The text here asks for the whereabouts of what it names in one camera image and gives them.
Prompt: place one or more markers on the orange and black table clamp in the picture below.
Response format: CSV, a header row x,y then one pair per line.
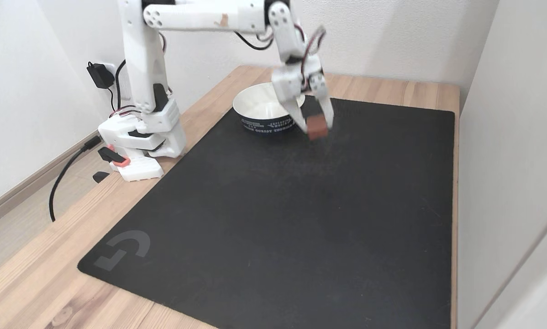
x,y
116,156

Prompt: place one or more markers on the white and navy bowl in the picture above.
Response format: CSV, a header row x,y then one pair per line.
x,y
260,107

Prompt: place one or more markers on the red toy block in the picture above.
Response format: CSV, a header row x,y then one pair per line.
x,y
318,129

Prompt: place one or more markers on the black desk mat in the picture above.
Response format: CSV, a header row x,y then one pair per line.
x,y
278,219

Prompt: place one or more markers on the black power adapter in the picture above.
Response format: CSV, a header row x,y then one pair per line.
x,y
100,75

